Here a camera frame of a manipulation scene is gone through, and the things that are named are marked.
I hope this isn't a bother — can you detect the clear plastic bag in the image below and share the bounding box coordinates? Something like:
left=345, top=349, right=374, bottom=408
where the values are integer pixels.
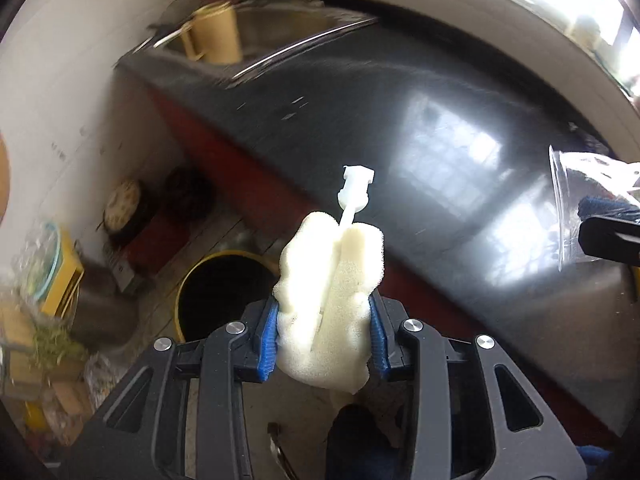
left=549, top=148, right=639, bottom=268

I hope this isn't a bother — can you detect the white foam sponge brush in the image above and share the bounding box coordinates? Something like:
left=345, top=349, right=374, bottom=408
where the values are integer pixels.
left=273, top=166, right=384, bottom=394

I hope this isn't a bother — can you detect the yellow trash bin black liner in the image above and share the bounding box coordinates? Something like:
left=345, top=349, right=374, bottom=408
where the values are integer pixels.
left=174, top=250, right=278, bottom=342

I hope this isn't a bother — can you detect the yellow box with clutter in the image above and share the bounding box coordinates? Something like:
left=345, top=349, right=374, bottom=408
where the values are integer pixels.
left=14, top=220, right=85, bottom=323

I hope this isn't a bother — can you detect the round woven lid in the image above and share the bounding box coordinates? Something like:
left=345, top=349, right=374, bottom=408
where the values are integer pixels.
left=103, top=180, right=142, bottom=233

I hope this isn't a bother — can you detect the yellow plastic mug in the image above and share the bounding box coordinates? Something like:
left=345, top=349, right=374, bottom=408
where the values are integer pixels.
left=180, top=1, right=243, bottom=65

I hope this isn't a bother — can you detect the stainless steel sink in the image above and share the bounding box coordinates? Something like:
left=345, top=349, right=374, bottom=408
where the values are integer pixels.
left=130, top=0, right=376, bottom=87

